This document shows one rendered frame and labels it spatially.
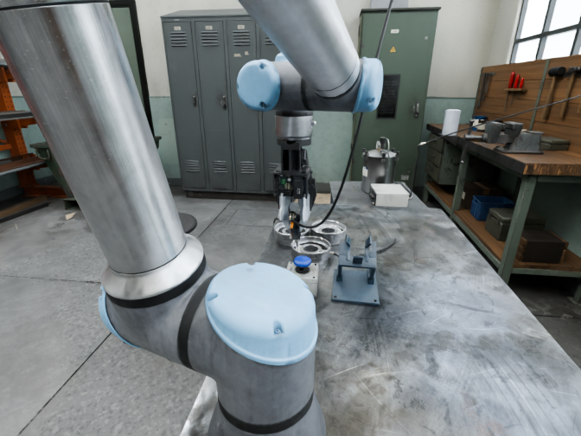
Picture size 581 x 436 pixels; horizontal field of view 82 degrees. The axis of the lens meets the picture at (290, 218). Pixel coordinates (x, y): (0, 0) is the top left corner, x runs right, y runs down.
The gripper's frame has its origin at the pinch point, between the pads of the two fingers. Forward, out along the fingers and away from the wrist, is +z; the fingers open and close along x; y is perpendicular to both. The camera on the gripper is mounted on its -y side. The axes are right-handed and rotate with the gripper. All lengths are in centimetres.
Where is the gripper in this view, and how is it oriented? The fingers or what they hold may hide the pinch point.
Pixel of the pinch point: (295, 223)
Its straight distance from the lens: 77.3
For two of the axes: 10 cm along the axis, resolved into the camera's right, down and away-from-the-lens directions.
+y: -1.7, 3.6, -9.2
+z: 0.0, 9.3, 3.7
